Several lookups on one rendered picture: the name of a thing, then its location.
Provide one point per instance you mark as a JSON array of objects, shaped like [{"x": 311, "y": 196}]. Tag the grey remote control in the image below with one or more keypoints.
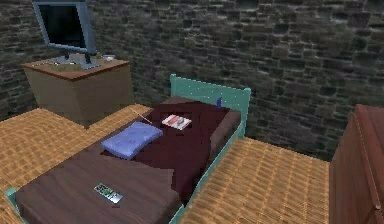
[{"x": 108, "y": 193}]

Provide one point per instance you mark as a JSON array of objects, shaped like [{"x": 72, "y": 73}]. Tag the grey television set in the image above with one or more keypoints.
[{"x": 65, "y": 28}]

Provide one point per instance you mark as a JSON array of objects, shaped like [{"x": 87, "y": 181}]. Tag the thin pale stick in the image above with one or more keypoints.
[{"x": 141, "y": 116}]

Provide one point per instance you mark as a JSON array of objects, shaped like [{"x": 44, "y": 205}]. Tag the olive flat object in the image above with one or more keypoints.
[{"x": 65, "y": 66}]

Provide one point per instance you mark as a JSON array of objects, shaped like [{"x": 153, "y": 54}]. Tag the blue pillow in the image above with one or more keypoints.
[{"x": 132, "y": 139}]

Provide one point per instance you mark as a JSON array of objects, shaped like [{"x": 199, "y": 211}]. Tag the small blue bottle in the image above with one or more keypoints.
[{"x": 219, "y": 102}]

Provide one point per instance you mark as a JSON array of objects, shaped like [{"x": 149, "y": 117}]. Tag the teal framed bed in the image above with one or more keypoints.
[{"x": 160, "y": 156}]

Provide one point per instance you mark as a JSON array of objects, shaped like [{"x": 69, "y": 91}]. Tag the reddish brown wooden dresser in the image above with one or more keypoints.
[{"x": 361, "y": 170}]

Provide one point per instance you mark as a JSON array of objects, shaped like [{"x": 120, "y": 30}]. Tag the small white bowl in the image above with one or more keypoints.
[{"x": 108, "y": 58}]

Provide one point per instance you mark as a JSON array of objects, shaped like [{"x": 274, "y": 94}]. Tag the tan wooden cabinet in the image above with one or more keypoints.
[{"x": 81, "y": 90}]

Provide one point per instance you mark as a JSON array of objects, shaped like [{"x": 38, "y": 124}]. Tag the red and white book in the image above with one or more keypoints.
[{"x": 176, "y": 121}]

